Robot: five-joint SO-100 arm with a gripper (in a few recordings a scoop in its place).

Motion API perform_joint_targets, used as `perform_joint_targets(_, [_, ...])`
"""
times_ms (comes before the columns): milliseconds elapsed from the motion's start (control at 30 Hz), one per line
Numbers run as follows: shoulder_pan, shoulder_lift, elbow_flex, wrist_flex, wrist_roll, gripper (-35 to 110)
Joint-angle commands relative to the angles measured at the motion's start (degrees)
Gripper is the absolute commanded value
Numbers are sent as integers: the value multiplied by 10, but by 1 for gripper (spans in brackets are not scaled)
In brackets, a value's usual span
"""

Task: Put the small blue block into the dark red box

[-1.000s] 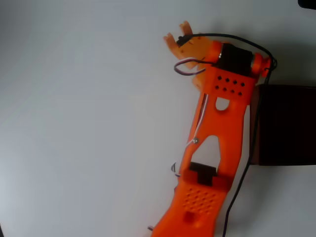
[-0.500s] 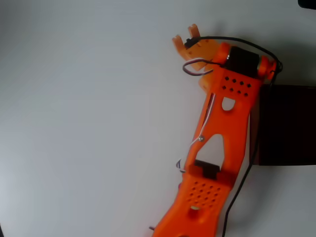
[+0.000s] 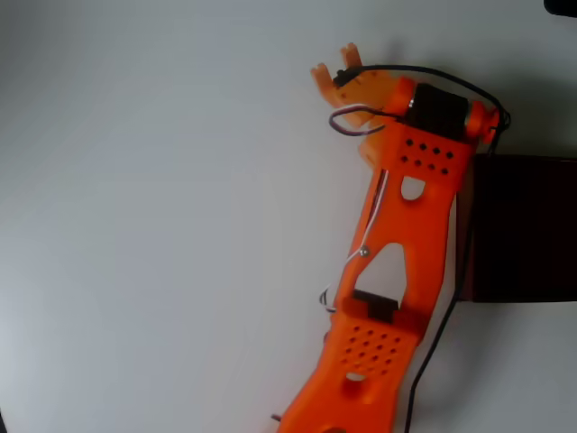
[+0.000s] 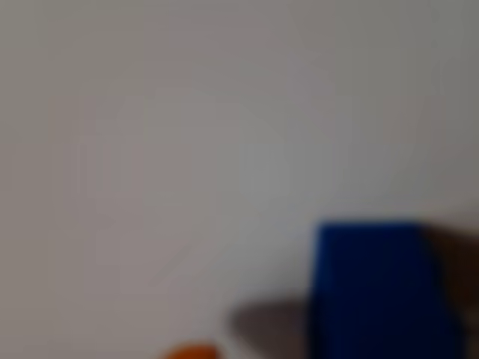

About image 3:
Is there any orange camera mount bracket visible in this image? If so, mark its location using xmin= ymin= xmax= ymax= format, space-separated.
xmin=309 ymin=41 xmax=364 ymax=103

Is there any dark red box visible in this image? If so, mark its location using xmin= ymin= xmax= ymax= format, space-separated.
xmin=450 ymin=152 xmax=577 ymax=305

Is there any white red black servo wire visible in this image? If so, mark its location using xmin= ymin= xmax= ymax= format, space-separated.
xmin=318 ymin=168 xmax=390 ymax=314
xmin=327 ymin=104 xmax=388 ymax=139

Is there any black camera cable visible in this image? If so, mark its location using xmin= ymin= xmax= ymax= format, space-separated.
xmin=354 ymin=63 xmax=513 ymax=433

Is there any black rounded object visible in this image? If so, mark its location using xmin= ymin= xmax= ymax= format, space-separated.
xmin=542 ymin=0 xmax=577 ymax=19

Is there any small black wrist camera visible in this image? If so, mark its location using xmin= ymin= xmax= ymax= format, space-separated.
xmin=334 ymin=67 xmax=362 ymax=89

